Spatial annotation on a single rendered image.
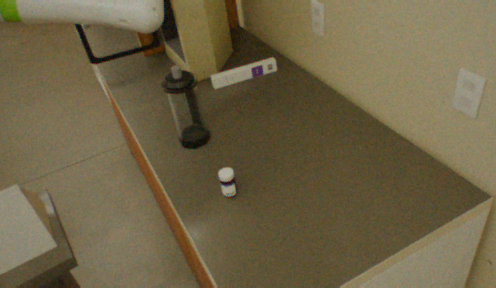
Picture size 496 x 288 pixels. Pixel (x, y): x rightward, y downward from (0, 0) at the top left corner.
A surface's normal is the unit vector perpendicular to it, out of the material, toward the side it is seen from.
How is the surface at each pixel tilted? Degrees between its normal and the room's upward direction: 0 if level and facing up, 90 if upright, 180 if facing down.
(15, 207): 90
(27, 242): 90
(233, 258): 0
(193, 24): 90
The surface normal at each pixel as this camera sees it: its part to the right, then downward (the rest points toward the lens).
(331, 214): -0.12, -0.77
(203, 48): 0.48, 0.51
